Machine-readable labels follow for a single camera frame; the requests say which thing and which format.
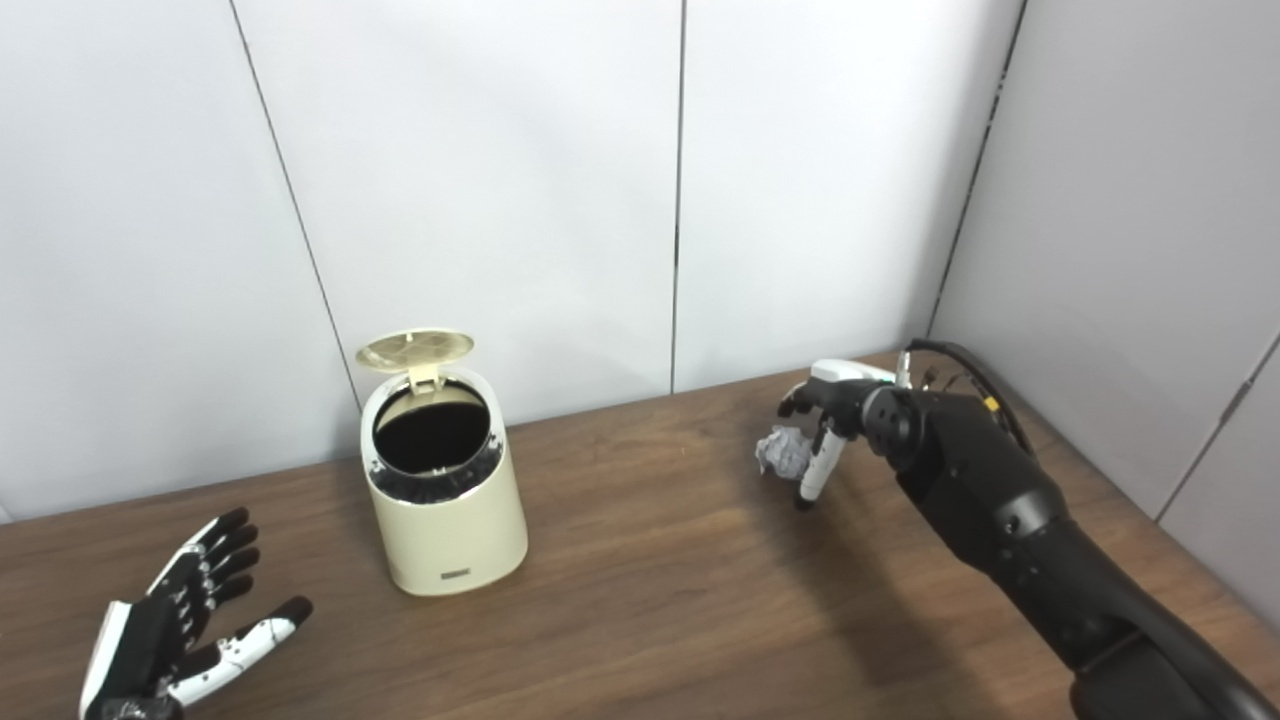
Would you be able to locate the cream-colored bin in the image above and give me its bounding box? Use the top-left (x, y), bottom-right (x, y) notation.
top-left (360, 365), bottom-right (529, 598)

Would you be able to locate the round cream bin lid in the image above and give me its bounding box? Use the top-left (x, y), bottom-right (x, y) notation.
top-left (355, 328), bottom-right (476, 391)

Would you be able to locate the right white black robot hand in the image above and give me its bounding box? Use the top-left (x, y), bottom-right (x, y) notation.
top-left (777, 358), bottom-right (901, 511)

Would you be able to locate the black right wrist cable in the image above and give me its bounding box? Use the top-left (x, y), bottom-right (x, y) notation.
top-left (900, 338), bottom-right (1036, 456)

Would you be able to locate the white paper ball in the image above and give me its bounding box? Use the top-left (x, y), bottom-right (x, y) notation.
top-left (755, 425), bottom-right (816, 478)

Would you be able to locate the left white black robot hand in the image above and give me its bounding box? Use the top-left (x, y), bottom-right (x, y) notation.
top-left (78, 507), bottom-right (314, 720)

